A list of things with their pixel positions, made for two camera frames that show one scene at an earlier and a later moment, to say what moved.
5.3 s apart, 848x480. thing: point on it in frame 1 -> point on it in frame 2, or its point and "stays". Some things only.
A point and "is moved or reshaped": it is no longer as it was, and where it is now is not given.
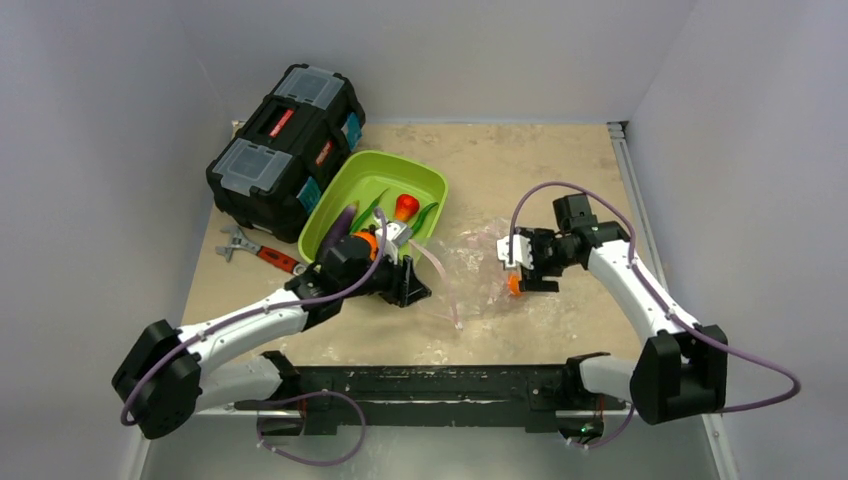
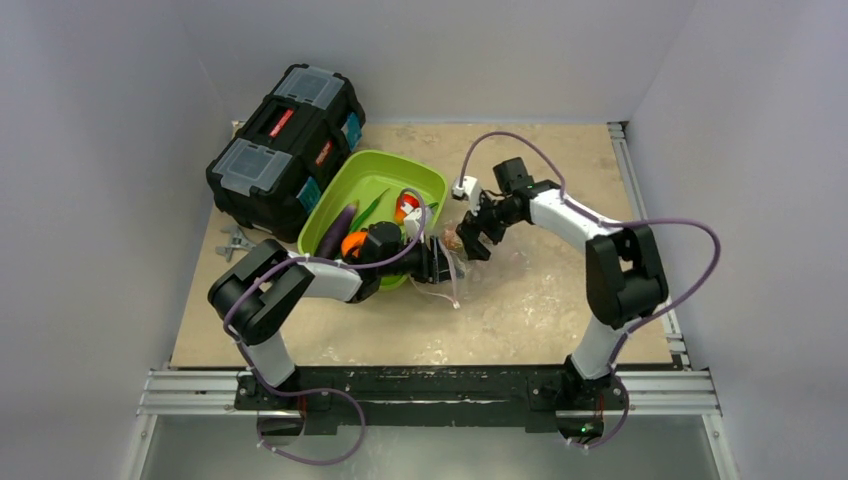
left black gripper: [404, 287] -> [433, 266]
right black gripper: [538, 266] -> [482, 221]
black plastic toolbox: [268, 173] stays
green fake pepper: [367, 215] stays
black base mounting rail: [544, 396] stays
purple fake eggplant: [340, 226] stays
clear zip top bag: [459, 276] is moved or reshaped
